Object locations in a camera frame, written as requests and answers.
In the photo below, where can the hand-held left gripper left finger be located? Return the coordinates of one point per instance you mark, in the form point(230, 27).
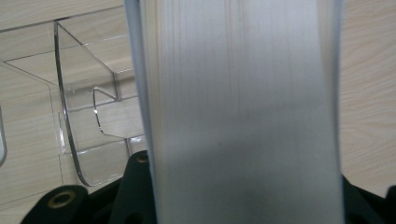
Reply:
point(134, 193)

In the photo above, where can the clear acrylic book rack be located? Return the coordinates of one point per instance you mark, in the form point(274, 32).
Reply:
point(90, 81)

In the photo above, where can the blue paperback book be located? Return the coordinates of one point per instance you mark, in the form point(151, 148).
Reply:
point(243, 109)

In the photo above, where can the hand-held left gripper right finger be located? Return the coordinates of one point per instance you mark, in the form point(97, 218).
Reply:
point(361, 208)

